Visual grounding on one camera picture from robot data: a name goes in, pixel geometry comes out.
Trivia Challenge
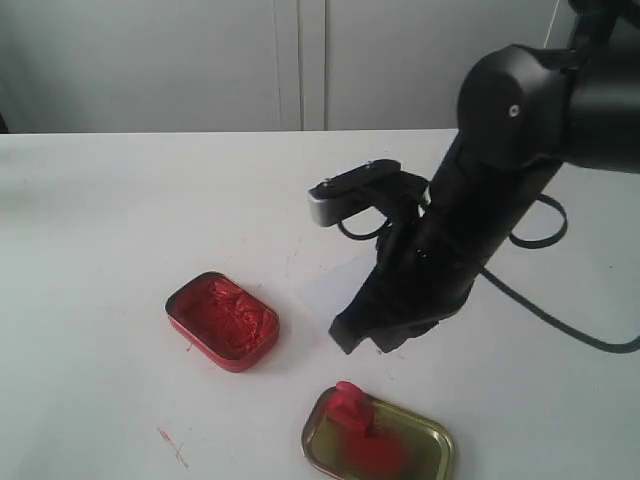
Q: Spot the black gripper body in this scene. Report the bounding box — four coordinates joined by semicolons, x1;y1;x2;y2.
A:
329;172;473;354

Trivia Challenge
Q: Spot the red rubber stamp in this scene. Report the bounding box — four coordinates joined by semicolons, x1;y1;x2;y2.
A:
325;381;375;436

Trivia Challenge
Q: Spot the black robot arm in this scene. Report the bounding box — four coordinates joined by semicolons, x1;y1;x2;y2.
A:
309;1;639;353

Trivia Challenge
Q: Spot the red ink pad tin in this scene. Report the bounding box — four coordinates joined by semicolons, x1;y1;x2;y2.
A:
165;271;280;373

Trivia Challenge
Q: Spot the white paper card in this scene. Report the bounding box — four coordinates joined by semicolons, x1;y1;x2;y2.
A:
296;253;375;333

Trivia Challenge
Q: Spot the gold tin lid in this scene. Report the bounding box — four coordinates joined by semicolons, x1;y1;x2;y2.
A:
301;386;455;480

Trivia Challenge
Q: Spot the white cabinet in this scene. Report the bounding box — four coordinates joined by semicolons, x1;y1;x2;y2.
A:
1;1;574;133

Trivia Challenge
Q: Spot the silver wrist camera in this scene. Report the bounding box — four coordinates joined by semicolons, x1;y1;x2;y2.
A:
308;159;401;227

